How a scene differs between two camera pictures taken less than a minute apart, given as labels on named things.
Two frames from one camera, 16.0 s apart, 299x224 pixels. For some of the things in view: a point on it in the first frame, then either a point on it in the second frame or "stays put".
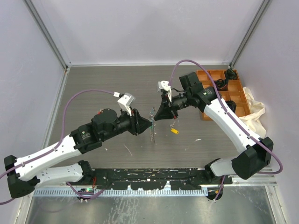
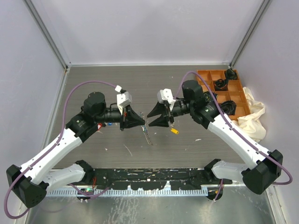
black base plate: (156, 179) stays put
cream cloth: (255, 121) stays put
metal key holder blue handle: (152, 129) → (144, 128)
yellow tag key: (174, 130) stays put
